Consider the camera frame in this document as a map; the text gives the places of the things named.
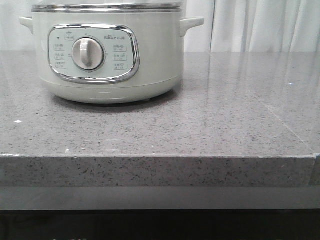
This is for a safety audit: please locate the glass lid with steel rim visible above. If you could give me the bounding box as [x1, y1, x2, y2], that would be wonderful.
[31, 0, 184, 13]

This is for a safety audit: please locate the pale green electric cooking pot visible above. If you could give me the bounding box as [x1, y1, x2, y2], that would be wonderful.
[19, 8, 205, 104]

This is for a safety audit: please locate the white pleated curtain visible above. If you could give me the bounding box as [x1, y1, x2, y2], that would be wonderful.
[0, 0, 320, 52]

